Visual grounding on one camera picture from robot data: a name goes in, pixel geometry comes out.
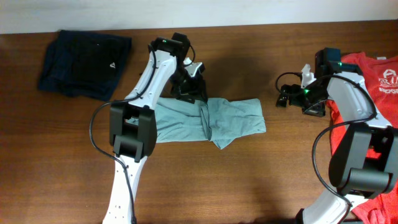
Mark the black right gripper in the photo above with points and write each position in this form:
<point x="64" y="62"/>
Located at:
<point x="318" y="110"/>

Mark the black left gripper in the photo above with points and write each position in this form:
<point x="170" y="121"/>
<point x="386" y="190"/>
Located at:
<point x="196" y="89"/>

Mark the light teal t-shirt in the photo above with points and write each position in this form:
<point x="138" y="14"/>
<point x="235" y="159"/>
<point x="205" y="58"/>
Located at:
<point x="218" y="120"/>

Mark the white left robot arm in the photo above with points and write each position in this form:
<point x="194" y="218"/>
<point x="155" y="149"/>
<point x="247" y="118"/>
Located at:
<point x="132" y="122"/>

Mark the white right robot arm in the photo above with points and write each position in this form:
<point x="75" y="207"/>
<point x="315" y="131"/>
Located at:
<point x="364" y="164"/>

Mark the red printed t-shirt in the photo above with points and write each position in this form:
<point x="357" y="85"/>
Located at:
<point x="381" y="82"/>

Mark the folded dark navy garment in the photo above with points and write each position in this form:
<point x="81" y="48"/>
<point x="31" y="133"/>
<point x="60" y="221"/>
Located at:
<point x="82" y="63"/>

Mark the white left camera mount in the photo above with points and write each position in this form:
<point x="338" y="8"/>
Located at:
<point x="194" y="69"/>

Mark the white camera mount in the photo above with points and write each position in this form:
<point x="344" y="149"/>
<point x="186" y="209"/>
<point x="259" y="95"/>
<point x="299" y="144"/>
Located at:
<point x="194" y="69"/>
<point x="308" y="77"/>

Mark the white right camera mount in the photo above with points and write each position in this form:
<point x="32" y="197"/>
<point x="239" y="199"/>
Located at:
<point x="308" y="77"/>

